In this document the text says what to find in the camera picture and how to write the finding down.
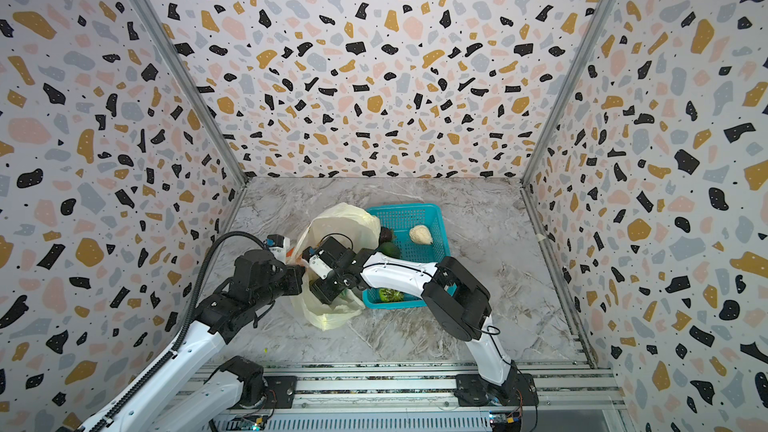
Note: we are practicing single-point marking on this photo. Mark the green circuit board right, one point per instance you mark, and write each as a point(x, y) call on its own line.
point(506, 421)

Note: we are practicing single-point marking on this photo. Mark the dark purple mangosteen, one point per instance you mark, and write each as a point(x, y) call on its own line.
point(386, 235)

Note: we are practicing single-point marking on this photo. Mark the teal plastic basket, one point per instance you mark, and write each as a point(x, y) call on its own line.
point(401, 218)

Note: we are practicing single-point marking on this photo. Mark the aluminium corner post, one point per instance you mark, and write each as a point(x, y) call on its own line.
point(169, 55)
point(582, 56)

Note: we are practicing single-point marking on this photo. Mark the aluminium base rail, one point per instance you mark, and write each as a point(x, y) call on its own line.
point(419, 396)

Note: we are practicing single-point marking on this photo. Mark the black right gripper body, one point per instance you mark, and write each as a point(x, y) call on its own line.
point(327, 284)

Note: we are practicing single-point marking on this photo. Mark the green circuit board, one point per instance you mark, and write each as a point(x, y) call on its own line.
point(506, 421)
point(252, 423)

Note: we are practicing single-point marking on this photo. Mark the aluminium left corner post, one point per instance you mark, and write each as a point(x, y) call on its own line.
point(169, 55)

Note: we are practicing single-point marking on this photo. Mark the aluminium right corner post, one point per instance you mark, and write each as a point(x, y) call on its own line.
point(582, 56)

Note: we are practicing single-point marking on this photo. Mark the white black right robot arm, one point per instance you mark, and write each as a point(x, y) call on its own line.
point(458, 301)

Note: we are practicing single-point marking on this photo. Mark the cream white pear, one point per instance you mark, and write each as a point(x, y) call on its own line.
point(421, 235)

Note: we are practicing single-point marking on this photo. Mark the green lime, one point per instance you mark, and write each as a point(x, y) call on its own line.
point(389, 249)

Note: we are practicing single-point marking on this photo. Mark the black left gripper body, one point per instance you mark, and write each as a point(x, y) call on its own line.
point(280, 283)

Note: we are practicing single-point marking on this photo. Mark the cream plastic bag orange print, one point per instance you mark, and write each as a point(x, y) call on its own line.
point(354, 228)

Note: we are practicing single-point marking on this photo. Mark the green circuit board left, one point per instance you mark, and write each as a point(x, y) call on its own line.
point(252, 423)

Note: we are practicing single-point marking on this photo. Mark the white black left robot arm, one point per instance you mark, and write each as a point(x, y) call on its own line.
point(147, 403)

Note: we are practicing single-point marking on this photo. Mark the bright green custard apple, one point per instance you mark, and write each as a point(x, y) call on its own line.
point(390, 296)

